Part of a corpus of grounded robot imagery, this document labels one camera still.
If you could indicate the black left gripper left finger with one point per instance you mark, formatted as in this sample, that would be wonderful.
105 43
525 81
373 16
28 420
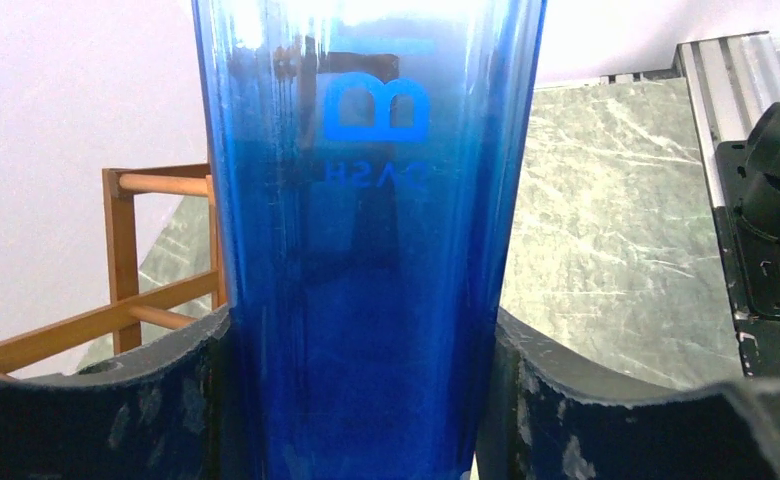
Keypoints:
150 413

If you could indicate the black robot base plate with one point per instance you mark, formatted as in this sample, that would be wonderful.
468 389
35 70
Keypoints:
748 228

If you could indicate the brown wooden wine rack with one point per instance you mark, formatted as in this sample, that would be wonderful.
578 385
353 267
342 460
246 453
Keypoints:
129 308

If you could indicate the blue square glass bottle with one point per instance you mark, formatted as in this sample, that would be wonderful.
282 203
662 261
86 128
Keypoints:
365 158

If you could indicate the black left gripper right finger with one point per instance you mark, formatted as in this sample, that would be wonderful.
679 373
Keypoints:
554 414

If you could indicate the aluminium frame rail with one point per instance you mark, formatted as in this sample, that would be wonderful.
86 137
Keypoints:
731 81

